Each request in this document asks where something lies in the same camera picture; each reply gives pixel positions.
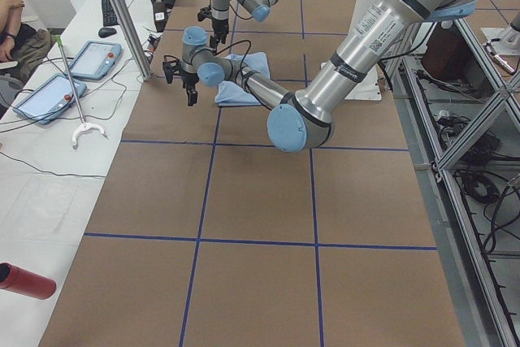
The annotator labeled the light blue t-shirt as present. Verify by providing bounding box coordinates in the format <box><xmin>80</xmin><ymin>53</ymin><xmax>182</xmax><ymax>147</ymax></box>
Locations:
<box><xmin>214</xmin><ymin>52</ymin><xmax>271</xmax><ymax>106</ymax></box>

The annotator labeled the reacher stick with white hook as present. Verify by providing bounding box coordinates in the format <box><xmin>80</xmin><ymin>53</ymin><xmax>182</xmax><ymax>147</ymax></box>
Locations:
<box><xmin>54</xmin><ymin>35</ymin><xmax>108</xmax><ymax>150</ymax></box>

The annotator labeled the aluminium side frame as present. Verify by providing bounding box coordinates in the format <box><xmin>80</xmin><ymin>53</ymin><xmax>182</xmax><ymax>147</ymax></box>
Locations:
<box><xmin>381</xmin><ymin>7</ymin><xmax>519</xmax><ymax>346</ymax></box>

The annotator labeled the person in black shirt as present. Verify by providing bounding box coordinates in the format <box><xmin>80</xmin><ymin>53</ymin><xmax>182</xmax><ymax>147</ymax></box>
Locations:
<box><xmin>1</xmin><ymin>0</ymin><xmax>55</xmax><ymax>83</ymax></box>

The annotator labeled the black keyboard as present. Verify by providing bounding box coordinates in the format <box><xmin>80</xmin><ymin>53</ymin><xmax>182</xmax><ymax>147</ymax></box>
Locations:
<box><xmin>101</xmin><ymin>0</ymin><xmax>118</xmax><ymax>27</ymax></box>

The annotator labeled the teach pendant tablet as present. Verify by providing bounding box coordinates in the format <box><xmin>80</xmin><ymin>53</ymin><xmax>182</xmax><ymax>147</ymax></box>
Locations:
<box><xmin>13</xmin><ymin>74</ymin><xmax>76</xmax><ymax>124</ymax></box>
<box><xmin>69</xmin><ymin>41</ymin><xmax>122</xmax><ymax>80</ymax></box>

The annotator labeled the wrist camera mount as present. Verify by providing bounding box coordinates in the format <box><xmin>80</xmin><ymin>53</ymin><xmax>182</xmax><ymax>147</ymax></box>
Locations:
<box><xmin>162</xmin><ymin>55</ymin><xmax>182</xmax><ymax>84</ymax></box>
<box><xmin>197</xmin><ymin>7</ymin><xmax>213</xmax><ymax>22</ymax></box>

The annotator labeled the far teach pendant tablet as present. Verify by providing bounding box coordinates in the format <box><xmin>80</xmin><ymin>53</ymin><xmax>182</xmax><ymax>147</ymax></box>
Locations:
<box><xmin>69</xmin><ymin>41</ymin><xmax>122</xmax><ymax>80</ymax></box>

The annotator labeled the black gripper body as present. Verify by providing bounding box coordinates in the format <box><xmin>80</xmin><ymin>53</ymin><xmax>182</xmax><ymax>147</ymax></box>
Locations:
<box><xmin>212</xmin><ymin>19</ymin><xmax>229</xmax><ymax>37</ymax></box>
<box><xmin>180</xmin><ymin>70</ymin><xmax>199</xmax><ymax>89</ymax></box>

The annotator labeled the black box with label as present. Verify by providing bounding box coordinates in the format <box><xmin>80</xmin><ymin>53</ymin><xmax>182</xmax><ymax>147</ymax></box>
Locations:
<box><xmin>152</xmin><ymin>0</ymin><xmax>168</xmax><ymax>33</ymax></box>

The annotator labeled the near teach pendant tablet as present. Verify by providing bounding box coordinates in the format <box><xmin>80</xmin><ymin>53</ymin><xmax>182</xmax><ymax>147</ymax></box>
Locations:
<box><xmin>13</xmin><ymin>74</ymin><xmax>76</xmax><ymax>124</ymax></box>

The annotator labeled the red cylinder bottle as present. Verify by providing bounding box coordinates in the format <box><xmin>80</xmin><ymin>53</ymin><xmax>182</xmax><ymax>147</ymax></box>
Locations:
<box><xmin>1</xmin><ymin>262</ymin><xmax>57</xmax><ymax>300</ymax></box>

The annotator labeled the black computer mouse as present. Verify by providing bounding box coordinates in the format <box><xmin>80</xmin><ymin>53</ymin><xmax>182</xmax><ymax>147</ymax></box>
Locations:
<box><xmin>98</xmin><ymin>27</ymin><xmax>117</xmax><ymax>38</ymax></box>

